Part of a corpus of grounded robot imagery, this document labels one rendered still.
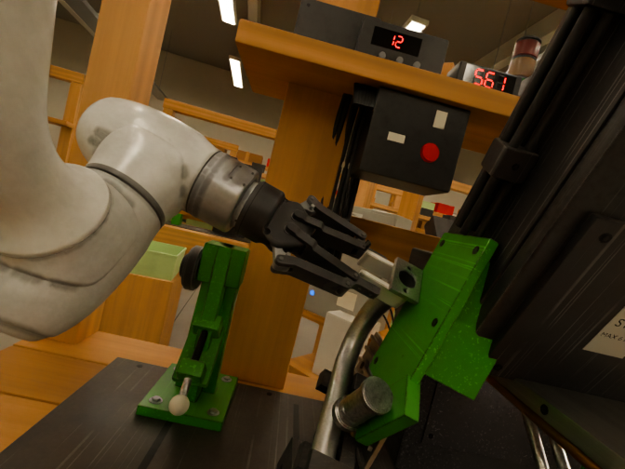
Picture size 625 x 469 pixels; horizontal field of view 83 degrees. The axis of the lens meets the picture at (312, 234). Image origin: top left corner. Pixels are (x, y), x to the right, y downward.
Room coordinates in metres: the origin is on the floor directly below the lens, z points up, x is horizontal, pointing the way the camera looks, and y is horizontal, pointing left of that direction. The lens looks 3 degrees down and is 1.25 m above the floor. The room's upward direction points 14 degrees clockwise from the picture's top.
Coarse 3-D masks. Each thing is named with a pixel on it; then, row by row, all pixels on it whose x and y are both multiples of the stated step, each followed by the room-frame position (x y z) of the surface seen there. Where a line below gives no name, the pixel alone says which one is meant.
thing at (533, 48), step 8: (520, 40) 0.79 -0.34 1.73; (528, 40) 0.78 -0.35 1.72; (536, 40) 0.78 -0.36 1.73; (520, 48) 0.78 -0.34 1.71; (528, 48) 0.77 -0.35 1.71; (536, 48) 0.77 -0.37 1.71; (512, 56) 0.80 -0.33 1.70; (520, 56) 0.78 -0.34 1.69; (528, 56) 0.77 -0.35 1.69; (536, 56) 0.78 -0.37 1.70
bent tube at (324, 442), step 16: (400, 272) 0.46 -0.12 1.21; (416, 272) 0.47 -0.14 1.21; (400, 288) 0.44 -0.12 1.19; (416, 288) 0.45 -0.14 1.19; (368, 304) 0.50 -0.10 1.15; (384, 304) 0.48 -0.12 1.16; (368, 320) 0.50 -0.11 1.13; (352, 336) 0.51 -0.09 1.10; (352, 352) 0.50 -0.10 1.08; (336, 368) 0.49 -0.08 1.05; (352, 368) 0.49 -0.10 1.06; (336, 384) 0.46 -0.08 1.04; (320, 416) 0.44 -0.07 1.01; (320, 432) 0.42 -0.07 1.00; (336, 432) 0.42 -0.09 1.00; (320, 448) 0.40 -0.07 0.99; (336, 448) 0.41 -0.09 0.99
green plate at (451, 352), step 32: (448, 256) 0.43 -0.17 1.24; (480, 256) 0.37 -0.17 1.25; (448, 288) 0.39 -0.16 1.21; (480, 288) 0.38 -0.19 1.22; (416, 320) 0.42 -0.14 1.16; (448, 320) 0.37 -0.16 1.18; (384, 352) 0.45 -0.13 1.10; (416, 352) 0.38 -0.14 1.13; (448, 352) 0.38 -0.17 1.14; (480, 352) 0.38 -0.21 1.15; (448, 384) 0.38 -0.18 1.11; (480, 384) 0.38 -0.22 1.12
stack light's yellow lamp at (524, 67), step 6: (516, 60) 0.78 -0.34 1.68; (522, 60) 0.78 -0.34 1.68; (528, 60) 0.77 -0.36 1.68; (534, 60) 0.78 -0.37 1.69; (510, 66) 0.80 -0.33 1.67; (516, 66) 0.78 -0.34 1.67; (522, 66) 0.78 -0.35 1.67; (528, 66) 0.77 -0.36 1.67; (534, 66) 0.78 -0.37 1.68; (510, 72) 0.79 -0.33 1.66; (516, 72) 0.78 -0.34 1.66; (522, 72) 0.77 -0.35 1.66; (528, 72) 0.77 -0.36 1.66
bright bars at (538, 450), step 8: (528, 424) 0.38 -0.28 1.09; (528, 432) 0.37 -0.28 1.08; (536, 432) 0.37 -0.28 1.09; (528, 440) 0.37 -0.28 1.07; (536, 440) 0.36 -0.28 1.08; (552, 440) 0.37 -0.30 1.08; (536, 448) 0.36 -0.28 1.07; (552, 448) 0.37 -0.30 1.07; (560, 448) 0.36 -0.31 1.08; (536, 456) 0.36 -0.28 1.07; (544, 456) 0.35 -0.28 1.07; (560, 456) 0.36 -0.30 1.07; (536, 464) 0.35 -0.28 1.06; (544, 464) 0.35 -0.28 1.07; (560, 464) 0.35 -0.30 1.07; (568, 464) 0.35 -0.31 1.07
